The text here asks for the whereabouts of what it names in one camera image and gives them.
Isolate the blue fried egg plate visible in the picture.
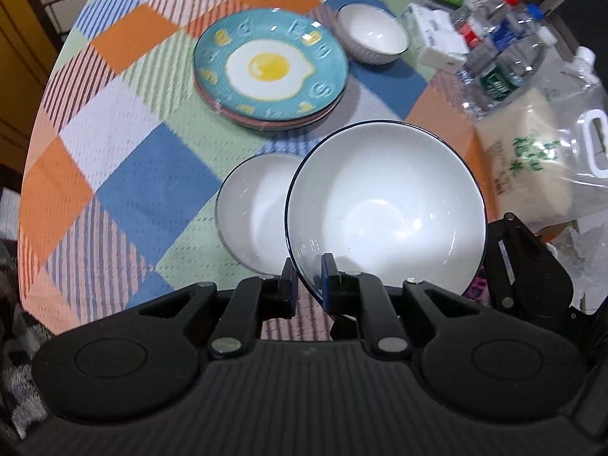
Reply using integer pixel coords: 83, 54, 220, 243
193, 8, 349, 120

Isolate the yellow wooden chair back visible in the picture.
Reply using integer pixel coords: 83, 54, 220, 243
0, 0, 62, 173

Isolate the white ribbed bowl far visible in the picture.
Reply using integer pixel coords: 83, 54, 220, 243
334, 3, 410, 65

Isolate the white bowl black rim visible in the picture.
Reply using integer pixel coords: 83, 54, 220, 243
284, 120, 488, 298

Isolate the colourful patchwork tablecloth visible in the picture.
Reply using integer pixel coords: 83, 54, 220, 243
19, 0, 492, 334

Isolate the white bowl on table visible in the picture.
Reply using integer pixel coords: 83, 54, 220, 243
214, 152, 301, 275

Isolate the clear bottle blue cap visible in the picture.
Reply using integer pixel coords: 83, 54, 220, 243
467, 3, 545, 101

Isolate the clear bottle red cap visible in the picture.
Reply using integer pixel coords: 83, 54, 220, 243
454, 0, 518, 52

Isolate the pink bunny carrot plate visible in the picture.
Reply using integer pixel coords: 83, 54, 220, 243
193, 77, 344, 132

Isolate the clear rice bag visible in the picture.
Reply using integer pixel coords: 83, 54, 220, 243
477, 46, 607, 230

